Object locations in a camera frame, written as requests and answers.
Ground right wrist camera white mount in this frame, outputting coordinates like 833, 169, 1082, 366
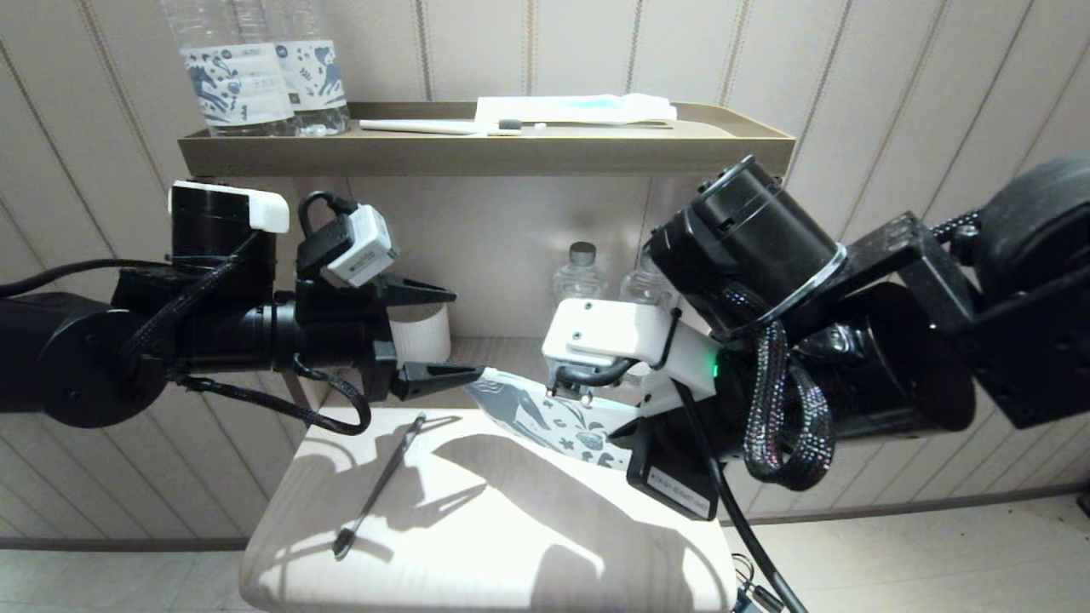
542, 298, 720, 418

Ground left camera smooth black cable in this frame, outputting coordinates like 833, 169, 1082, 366
0, 192, 359, 299

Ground small clear water bottle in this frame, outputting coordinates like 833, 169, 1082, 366
554, 242, 608, 309
620, 247, 675, 307

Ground braided black right arm cable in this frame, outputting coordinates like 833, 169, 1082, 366
724, 285, 835, 493

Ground white toothbrush dark bristles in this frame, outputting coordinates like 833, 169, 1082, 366
359, 117, 548, 137

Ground black connector with wires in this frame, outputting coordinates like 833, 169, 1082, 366
731, 553, 786, 613

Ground grey toothbrush black bristles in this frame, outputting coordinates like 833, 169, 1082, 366
332, 413, 427, 559

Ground brown open shelf cabinet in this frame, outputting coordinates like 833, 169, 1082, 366
176, 100, 798, 427

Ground white blue horse pouch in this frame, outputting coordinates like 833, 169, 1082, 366
464, 368, 641, 471

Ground white ribbed mug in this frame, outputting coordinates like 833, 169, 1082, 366
387, 302, 450, 365

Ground white blue packet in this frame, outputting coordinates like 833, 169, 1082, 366
473, 93, 678, 127

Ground large water bottle horse label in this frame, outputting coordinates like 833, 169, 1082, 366
162, 0, 297, 137
264, 0, 352, 135

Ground braided black arm cable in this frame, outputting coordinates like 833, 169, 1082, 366
724, 285, 835, 493
128, 255, 372, 437

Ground braided black left arm cable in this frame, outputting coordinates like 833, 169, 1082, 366
128, 255, 372, 437

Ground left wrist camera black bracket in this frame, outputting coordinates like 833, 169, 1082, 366
295, 192, 399, 295

